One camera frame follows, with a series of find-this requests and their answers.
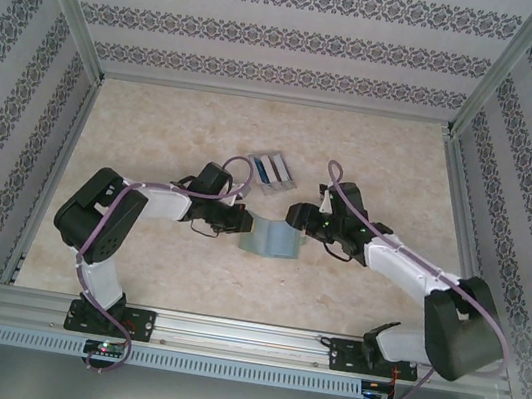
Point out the maroon card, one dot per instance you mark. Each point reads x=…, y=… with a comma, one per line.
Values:
x=278, y=171

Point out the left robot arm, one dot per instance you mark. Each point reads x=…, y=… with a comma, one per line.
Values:
x=101, y=214

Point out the aluminium mounting rail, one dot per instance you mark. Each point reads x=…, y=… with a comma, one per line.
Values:
x=244, y=338

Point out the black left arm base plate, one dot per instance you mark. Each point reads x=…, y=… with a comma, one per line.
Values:
x=140, y=324

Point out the small circuit board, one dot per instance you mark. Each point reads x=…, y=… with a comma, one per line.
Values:
x=377, y=393
x=106, y=348

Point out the grey-blue cloth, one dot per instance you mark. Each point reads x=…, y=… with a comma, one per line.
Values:
x=274, y=241

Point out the aluminium frame post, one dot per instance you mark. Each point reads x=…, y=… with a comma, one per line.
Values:
x=507, y=65

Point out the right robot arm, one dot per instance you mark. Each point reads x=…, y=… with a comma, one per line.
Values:
x=459, y=321

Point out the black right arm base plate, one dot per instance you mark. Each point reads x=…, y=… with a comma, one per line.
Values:
x=345, y=356

